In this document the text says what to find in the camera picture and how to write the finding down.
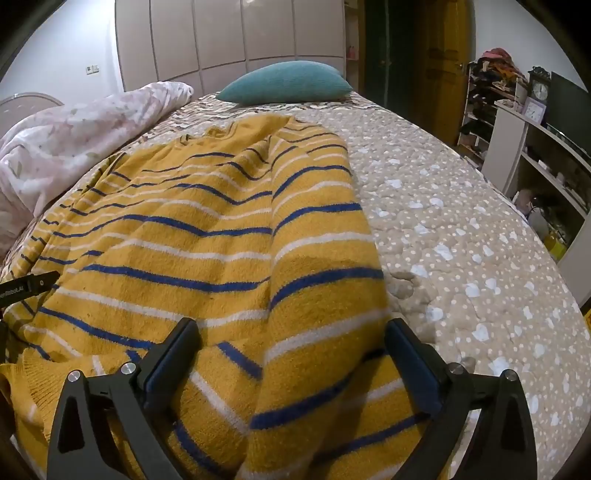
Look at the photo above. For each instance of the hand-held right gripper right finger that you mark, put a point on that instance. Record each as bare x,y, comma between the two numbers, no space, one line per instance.
418,369

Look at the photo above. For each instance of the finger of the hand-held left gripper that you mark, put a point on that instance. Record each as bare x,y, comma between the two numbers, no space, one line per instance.
32,285

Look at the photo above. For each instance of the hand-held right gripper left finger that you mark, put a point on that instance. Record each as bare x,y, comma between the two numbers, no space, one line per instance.
162,369

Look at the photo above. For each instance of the yellow striped sweater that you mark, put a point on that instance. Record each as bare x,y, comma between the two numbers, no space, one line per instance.
221,286

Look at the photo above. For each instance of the beige dotted blanket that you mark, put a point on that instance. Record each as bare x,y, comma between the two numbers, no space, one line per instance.
461,240

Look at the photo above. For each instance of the grey chair back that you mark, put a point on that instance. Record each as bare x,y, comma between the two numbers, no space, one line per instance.
23,105

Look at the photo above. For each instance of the white shelf unit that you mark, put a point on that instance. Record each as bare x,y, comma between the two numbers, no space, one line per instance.
535,152

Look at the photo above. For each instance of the cluttered shoe rack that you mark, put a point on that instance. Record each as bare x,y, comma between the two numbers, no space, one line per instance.
480,106

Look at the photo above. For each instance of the small white clock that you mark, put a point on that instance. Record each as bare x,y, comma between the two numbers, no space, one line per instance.
534,110

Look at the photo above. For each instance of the dark flat screen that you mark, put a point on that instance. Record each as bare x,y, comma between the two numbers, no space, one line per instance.
570,104

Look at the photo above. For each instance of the black ornate clock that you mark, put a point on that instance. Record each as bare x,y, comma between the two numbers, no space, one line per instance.
539,85

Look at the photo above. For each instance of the wooden door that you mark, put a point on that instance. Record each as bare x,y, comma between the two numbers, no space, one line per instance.
443,60

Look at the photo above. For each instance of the teal pillow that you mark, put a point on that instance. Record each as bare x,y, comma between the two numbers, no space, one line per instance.
286,83

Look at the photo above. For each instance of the white wardrobe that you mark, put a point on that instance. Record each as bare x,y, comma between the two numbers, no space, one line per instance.
221,37

